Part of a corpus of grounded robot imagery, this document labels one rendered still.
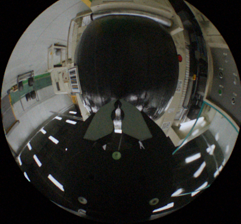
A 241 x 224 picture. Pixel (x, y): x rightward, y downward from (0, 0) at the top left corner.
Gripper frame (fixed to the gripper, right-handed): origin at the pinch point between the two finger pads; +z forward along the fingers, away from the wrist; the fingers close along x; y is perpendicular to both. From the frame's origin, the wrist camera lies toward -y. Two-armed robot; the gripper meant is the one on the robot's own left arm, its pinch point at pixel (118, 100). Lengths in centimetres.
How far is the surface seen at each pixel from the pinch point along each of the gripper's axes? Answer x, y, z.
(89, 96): -6.0, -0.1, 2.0
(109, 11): -2.9, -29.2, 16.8
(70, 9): -69, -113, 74
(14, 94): -1079, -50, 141
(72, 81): -10.3, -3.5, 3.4
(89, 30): -5.9, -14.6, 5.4
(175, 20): 23.9, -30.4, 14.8
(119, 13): 0.9, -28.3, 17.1
